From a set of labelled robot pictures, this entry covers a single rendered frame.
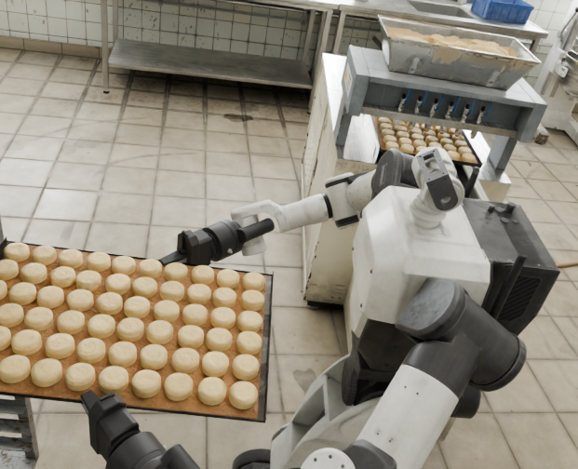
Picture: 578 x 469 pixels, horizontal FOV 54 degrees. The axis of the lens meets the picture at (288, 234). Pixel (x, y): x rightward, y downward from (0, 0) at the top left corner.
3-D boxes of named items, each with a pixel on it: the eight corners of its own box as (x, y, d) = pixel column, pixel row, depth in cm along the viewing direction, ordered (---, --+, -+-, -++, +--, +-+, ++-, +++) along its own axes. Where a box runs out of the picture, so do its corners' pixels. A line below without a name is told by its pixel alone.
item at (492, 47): (376, 35, 221) (380, 19, 218) (506, 57, 226) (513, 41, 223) (385, 57, 200) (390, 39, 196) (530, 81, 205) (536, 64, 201)
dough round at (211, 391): (231, 396, 101) (232, 389, 100) (208, 410, 98) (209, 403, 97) (214, 379, 104) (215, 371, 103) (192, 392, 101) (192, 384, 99)
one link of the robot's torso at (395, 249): (461, 300, 131) (518, 165, 110) (505, 425, 103) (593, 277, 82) (334, 286, 128) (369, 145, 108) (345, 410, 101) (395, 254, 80)
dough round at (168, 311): (183, 317, 115) (184, 310, 114) (163, 327, 112) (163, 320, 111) (169, 302, 118) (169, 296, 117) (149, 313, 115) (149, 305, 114)
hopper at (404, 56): (369, 49, 226) (378, 14, 218) (502, 72, 231) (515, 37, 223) (378, 75, 202) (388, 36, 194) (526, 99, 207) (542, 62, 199)
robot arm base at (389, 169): (427, 189, 128) (457, 158, 119) (433, 236, 121) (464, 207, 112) (368, 171, 124) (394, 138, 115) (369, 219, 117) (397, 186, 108)
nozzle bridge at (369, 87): (331, 122, 246) (348, 45, 227) (489, 146, 253) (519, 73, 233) (336, 157, 220) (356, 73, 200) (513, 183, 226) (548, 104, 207)
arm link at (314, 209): (279, 201, 148) (349, 181, 150) (290, 239, 148) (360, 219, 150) (283, 197, 138) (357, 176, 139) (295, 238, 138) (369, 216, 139)
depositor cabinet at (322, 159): (297, 178, 372) (322, 52, 323) (402, 194, 378) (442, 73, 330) (300, 313, 268) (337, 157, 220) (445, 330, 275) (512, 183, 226)
